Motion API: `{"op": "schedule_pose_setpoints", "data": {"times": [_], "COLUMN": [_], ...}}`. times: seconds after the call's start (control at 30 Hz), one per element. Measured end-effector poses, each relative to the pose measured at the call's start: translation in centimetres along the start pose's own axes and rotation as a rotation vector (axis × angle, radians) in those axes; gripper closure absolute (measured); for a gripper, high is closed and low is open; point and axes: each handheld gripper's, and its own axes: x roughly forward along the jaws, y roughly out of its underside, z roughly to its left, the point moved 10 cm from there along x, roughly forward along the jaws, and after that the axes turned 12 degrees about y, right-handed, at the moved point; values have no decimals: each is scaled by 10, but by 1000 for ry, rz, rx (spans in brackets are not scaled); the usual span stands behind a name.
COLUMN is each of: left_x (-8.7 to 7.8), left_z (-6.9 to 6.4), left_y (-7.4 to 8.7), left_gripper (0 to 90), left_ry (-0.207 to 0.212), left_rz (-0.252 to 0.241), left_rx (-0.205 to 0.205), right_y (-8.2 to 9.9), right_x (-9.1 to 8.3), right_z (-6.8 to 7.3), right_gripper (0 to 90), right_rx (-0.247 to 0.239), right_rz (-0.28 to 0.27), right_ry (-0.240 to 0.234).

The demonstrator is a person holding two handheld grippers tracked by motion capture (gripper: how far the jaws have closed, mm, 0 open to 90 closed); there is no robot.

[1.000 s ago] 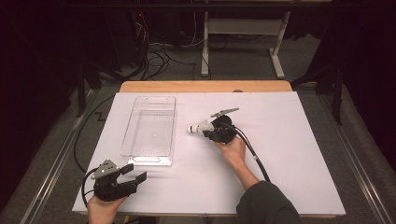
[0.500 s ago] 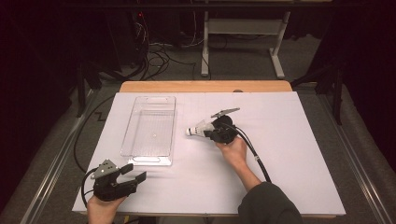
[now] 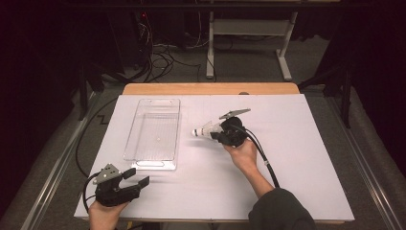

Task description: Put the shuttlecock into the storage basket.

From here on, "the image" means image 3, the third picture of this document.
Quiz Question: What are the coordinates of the aluminium floor rail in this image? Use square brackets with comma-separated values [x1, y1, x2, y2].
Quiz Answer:
[325, 95, 400, 230]
[20, 92, 103, 230]

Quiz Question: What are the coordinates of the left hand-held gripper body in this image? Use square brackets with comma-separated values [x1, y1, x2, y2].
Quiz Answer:
[92, 163, 142, 207]

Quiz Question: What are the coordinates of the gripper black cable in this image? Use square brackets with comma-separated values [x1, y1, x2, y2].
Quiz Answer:
[229, 124, 281, 190]
[82, 172, 100, 214]

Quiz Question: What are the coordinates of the person's left hand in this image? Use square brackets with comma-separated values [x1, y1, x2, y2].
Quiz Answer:
[88, 201, 128, 230]

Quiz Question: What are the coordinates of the clear plastic tray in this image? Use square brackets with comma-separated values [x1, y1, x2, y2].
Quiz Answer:
[123, 98, 182, 172]

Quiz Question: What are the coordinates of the white table mat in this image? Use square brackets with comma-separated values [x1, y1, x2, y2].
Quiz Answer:
[74, 93, 356, 222]

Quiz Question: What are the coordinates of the wooden table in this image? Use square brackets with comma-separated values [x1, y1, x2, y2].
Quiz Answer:
[75, 82, 356, 224]

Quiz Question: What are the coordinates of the black metal stand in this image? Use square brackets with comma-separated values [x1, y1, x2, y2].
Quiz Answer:
[78, 63, 106, 122]
[298, 65, 352, 129]

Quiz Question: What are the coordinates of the black floor cable bundle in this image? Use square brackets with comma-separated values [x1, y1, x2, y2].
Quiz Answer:
[137, 12, 218, 84]

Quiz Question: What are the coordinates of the dark computer tower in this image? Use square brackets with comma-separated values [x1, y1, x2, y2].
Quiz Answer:
[108, 9, 151, 70]

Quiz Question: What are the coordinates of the person's right hand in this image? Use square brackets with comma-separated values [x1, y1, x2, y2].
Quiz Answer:
[223, 140, 259, 175]

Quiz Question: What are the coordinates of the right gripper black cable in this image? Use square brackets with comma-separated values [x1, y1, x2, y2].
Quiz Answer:
[229, 124, 281, 190]

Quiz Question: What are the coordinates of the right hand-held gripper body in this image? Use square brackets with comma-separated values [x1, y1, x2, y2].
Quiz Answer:
[219, 108, 252, 149]

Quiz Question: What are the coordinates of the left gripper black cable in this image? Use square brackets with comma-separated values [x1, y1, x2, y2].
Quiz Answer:
[82, 172, 100, 214]

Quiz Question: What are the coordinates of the white metal desk frame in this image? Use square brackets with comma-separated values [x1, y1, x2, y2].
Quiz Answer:
[205, 11, 299, 82]

